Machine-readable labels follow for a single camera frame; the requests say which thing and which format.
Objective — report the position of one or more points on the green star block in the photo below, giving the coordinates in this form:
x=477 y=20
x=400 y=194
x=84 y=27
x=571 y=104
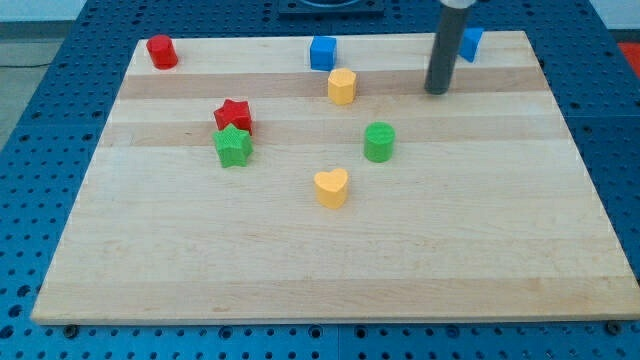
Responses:
x=233 y=146

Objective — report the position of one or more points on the red star block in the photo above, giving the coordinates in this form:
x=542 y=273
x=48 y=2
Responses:
x=234 y=112

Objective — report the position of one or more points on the yellow heart block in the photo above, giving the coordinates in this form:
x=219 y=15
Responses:
x=331 y=187

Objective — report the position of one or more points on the green cylinder block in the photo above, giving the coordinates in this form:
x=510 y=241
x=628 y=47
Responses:
x=379 y=139

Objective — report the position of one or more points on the wooden board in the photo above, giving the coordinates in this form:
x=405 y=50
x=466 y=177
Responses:
x=484 y=213

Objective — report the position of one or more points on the yellow hexagon block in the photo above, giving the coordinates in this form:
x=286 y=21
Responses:
x=341 y=86

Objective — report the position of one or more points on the blue cube block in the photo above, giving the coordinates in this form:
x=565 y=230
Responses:
x=322 y=53

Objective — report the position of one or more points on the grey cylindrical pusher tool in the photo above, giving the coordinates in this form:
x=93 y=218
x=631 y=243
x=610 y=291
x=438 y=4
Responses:
x=453 y=18

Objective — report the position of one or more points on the blue angled block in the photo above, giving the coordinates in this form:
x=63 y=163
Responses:
x=470 y=43

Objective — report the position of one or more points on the red cylinder block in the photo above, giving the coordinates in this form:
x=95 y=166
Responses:
x=162 y=52

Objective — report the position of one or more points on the red object at right edge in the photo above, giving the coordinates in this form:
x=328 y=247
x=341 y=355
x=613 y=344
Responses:
x=631 y=52

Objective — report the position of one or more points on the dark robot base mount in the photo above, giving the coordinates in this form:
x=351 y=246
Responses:
x=330 y=7

